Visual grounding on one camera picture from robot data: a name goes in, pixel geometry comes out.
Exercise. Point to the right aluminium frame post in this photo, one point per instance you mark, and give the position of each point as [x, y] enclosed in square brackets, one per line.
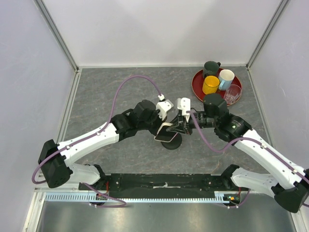
[267, 32]

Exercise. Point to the aluminium frame post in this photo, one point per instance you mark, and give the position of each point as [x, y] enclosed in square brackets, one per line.
[56, 33]
[267, 32]

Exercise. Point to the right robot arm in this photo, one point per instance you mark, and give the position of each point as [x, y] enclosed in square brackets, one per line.
[286, 182]

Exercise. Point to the black phone stand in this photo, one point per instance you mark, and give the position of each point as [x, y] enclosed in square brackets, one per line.
[176, 142]

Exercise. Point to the left aluminium frame post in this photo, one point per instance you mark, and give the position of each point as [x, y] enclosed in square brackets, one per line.
[56, 33]

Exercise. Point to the dark green mug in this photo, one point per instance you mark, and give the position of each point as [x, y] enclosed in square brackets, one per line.
[211, 68]

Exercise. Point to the red round tray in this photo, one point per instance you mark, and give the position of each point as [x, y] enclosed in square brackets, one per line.
[197, 84]

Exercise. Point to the grey slotted cable duct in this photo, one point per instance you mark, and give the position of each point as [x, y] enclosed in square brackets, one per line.
[92, 197]

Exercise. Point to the yellow mug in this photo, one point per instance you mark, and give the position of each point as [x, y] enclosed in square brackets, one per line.
[210, 84]

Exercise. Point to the phone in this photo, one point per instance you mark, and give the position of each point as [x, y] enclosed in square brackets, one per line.
[163, 135]

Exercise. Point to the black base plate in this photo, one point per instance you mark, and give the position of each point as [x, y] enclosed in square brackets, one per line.
[165, 186]

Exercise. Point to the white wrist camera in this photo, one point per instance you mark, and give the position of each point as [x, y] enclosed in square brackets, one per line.
[184, 105]
[163, 106]

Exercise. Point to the clear glass tumbler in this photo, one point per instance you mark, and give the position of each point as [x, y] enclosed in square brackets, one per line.
[232, 94]

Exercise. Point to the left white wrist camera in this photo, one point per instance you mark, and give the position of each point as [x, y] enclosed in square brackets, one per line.
[163, 106]

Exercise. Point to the white and blue mug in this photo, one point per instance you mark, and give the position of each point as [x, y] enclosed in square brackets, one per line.
[226, 78]

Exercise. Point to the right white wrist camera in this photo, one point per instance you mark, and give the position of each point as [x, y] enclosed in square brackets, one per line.
[184, 105]

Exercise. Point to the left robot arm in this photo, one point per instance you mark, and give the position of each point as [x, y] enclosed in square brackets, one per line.
[58, 162]

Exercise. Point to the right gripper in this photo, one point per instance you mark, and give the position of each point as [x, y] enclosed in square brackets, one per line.
[181, 126]

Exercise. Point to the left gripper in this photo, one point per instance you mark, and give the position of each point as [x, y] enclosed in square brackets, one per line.
[155, 131]

